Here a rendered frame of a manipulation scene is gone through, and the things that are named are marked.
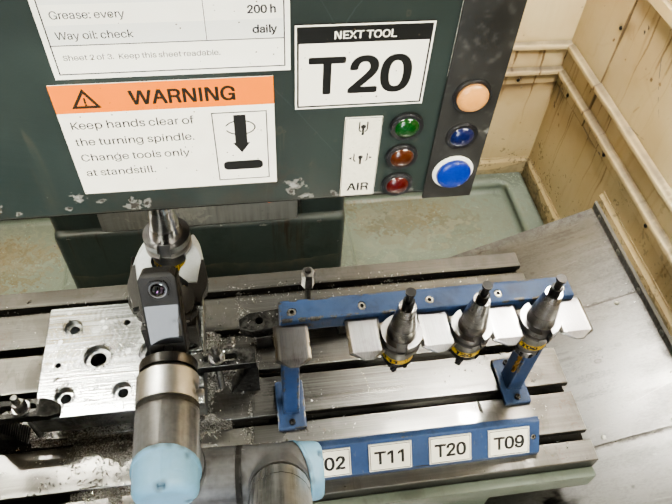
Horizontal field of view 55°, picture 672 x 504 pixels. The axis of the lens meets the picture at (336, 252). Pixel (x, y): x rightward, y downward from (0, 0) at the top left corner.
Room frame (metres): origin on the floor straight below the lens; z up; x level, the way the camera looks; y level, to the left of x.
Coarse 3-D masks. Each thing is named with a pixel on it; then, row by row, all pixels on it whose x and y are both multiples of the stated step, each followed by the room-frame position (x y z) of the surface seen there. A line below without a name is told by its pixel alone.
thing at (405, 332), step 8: (400, 304) 0.52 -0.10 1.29; (400, 312) 0.51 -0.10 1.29; (408, 312) 0.51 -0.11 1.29; (416, 312) 0.52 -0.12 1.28; (392, 320) 0.52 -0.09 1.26; (400, 320) 0.51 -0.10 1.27; (408, 320) 0.51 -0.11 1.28; (416, 320) 0.52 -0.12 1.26; (392, 328) 0.51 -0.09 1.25; (400, 328) 0.51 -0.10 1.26; (408, 328) 0.51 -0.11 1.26; (416, 328) 0.52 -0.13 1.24; (392, 336) 0.51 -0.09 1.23; (400, 336) 0.50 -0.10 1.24; (408, 336) 0.50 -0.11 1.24
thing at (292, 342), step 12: (300, 324) 0.53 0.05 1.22; (276, 336) 0.50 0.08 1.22; (288, 336) 0.50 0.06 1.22; (300, 336) 0.51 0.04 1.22; (276, 348) 0.48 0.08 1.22; (288, 348) 0.48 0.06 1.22; (300, 348) 0.49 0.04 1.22; (276, 360) 0.46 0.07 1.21; (288, 360) 0.46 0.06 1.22; (300, 360) 0.47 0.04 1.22
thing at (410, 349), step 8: (384, 328) 0.53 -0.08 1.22; (384, 336) 0.51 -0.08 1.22; (416, 336) 0.52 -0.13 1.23; (384, 344) 0.50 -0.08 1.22; (392, 344) 0.50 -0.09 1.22; (400, 344) 0.50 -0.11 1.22; (408, 344) 0.50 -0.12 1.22; (416, 344) 0.50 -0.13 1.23; (392, 352) 0.50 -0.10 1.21; (400, 352) 0.50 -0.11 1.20; (408, 352) 0.49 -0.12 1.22
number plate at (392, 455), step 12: (372, 444) 0.46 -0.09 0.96; (384, 444) 0.46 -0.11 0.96; (396, 444) 0.46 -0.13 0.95; (408, 444) 0.46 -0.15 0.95; (372, 456) 0.44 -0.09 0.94; (384, 456) 0.44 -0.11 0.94; (396, 456) 0.45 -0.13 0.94; (408, 456) 0.45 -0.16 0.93; (372, 468) 0.43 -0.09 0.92; (384, 468) 0.43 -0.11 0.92; (396, 468) 0.43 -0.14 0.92
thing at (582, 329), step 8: (568, 304) 0.60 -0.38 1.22; (576, 304) 0.60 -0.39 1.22; (560, 312) 0.59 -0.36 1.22; (568, 312) 0.59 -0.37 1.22; (576, 312) 0.59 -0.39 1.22; (584, 312) 0.59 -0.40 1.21; (568, 320) 0.57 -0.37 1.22; (576, 320) 0.57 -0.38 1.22; (584, 320) 0.57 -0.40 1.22; (560, 328) 0.56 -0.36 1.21; (568, 328) 0.56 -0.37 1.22; (576, 328) 0.56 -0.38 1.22; (584, 328) 0.56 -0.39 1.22; (592, 328) 0.56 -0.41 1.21; (568, 336) 0.54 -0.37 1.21; (576, 336) 0.54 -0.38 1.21; (584, 336) 0.54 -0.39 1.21
